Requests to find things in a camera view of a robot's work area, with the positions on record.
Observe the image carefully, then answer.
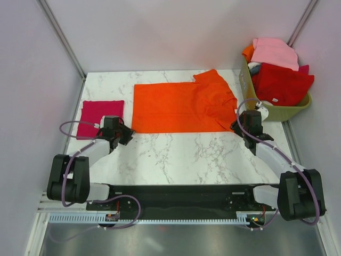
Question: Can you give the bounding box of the right aluminium rail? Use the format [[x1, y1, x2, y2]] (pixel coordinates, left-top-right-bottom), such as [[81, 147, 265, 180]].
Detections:
[[282, 120, 305, 166]]

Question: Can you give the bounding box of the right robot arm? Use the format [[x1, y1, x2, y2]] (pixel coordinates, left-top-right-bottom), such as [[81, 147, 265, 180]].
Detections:
[[230, 110, 326, 225]]

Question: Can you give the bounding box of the magenta t shirt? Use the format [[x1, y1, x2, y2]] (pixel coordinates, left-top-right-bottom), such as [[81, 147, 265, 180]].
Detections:
[[76, 100, 125, 139]]

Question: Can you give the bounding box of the teal garment in basket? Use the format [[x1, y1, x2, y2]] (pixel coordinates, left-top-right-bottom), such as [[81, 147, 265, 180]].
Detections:
[[249, 65, 261, 76]]

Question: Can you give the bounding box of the left aluminium frame post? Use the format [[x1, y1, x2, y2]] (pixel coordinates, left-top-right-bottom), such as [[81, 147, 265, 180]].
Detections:
[[37, 0, 87, 82]]

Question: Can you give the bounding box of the orange garment in basket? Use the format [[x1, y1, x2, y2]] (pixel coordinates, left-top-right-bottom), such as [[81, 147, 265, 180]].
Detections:
[[242, 44, 254, 63]]

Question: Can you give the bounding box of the white slotted cable duct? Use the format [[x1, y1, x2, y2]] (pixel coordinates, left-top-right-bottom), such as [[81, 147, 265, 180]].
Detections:
[[48, 212, 265, 225]]

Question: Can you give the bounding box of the white garment in basket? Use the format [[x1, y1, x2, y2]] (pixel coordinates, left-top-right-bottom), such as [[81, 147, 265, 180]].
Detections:
[[248, 62, 261, 70]]

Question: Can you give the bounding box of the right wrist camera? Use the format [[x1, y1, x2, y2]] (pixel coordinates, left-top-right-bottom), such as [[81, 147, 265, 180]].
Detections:
[[255, 102, 269, 121]]

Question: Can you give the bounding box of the aluminium frame post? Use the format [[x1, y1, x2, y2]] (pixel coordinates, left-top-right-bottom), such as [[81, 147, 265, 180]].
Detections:
[[287, 0, 320, 47], [37, 0, 87, 82]]

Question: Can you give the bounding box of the olive green laundry basket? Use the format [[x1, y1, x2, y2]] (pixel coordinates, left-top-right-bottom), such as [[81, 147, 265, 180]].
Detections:
[[239, 58, 312, 122]]

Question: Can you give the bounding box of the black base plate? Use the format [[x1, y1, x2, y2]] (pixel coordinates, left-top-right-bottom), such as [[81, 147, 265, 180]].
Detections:
[[86, 185, 274, 221]]

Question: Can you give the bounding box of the pink t shirt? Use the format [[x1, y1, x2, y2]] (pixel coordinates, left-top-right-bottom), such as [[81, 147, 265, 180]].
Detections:
[[251, 37, 299, 71]]

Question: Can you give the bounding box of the right aluminium frame post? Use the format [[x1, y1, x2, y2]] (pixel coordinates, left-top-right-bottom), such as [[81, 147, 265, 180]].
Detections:
[[287, 0, 320, 47]]

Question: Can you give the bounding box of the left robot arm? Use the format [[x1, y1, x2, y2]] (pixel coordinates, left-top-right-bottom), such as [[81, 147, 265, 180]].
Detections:
[[46, 116, 135, 210]]

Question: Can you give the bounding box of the magenta garment in basket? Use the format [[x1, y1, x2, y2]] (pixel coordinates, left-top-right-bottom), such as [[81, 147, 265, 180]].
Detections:
[[298, 65, 310, 75]]

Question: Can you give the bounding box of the orange t shirt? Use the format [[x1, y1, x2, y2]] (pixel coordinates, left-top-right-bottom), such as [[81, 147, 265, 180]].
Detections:
[[132, 69, 237, 133]]

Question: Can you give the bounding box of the red t shirt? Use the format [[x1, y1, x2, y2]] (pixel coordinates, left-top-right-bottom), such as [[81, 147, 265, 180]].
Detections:
[[251, 63, 315, 106]]

